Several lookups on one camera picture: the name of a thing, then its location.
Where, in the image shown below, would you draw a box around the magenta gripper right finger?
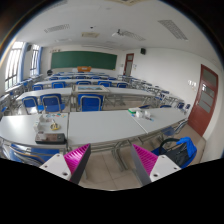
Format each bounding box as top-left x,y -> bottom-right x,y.
131,144 -> 180,186

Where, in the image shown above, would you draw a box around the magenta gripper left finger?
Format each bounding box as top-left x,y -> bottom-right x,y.
40,144 -> 91,184

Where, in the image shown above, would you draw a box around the black bag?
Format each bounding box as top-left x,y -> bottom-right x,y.
158,138 -> 190,168

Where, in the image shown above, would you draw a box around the blue chair under left desk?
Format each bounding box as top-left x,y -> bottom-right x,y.
2,144 -> 60,167

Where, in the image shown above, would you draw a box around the blue chair with bag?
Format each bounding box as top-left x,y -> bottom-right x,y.
153,142 -> 197,167

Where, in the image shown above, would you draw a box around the black power strip box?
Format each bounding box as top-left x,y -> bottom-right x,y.
35,133 -> 66,145

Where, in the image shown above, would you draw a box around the grey centre front desk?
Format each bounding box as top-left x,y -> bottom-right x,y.
67,110 -> 146,146

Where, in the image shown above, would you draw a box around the grey desk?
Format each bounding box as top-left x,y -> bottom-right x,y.
128,107 -> 186,134
0,113 -> 68,146
67,110 -> 146,146

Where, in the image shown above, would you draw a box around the yellow object on desk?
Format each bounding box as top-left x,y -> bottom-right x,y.
50,122 -> 60,131

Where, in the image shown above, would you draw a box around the blue cloth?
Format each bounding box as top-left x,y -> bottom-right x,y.
177,137 -> 197,157

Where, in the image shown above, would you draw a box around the grey right front desk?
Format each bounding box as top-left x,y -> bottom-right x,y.
128,107 -> 186,134

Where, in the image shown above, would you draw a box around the white items on desk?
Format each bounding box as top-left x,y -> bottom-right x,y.
135,110 -> 151,119

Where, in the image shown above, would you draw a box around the grey left front desk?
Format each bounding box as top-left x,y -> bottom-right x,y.
0,113 -> 68,146

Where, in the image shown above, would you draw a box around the blue chair left-centre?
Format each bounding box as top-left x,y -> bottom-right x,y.
40,93 -> 65,112

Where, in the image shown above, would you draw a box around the blue chair centre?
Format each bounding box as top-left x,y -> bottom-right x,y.
78,94 -> 103,112

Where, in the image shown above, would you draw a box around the blue chair far left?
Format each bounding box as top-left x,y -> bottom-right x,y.
22,96 -> 40,114

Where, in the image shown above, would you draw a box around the red-brown near door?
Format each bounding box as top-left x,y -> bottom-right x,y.
188,65 -> 218,136

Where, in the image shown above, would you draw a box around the red-brown door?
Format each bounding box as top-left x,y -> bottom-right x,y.
123,53 -> 134,76
188,65 -> 218,136

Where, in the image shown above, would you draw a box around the orange lectern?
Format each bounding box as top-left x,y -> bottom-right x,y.
77,66 -> 92,72

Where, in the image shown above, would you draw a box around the green chalkboard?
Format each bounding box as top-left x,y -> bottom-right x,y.
51,51 -> 117,70

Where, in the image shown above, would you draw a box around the red-brown far door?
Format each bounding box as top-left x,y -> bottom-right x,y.
123,53 -> 134,76

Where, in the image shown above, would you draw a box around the left window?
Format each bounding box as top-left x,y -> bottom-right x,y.
5,41 -> 24,90

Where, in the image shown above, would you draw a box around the white ceiling projector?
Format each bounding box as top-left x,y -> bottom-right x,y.
112,29 -> 124,38

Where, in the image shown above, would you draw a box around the black wall speaker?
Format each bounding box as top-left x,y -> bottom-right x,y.
140,48 -> 146,55

